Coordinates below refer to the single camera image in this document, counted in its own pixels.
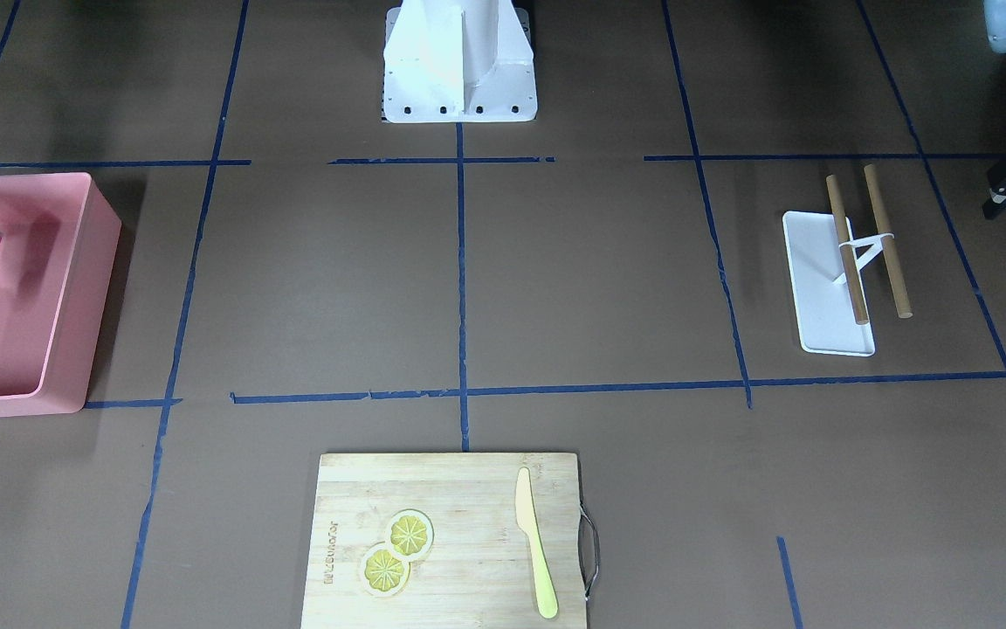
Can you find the bamboo cutting board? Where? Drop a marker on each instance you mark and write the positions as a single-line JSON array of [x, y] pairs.
[[478, 573]]

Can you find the pink plastic bin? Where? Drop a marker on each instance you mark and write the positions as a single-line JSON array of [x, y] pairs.
[[56, 258]]

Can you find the lemon slice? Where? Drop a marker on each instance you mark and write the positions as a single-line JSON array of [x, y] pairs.
[[382, 573], [409, 535]]

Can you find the yellow plastic knife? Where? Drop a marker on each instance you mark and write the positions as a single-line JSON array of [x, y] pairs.
[[525, 513]]

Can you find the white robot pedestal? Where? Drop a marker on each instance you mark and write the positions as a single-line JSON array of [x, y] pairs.
[[459, 62]]

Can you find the white rack tray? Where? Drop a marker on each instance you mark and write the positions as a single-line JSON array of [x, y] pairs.
[[824, 311]]

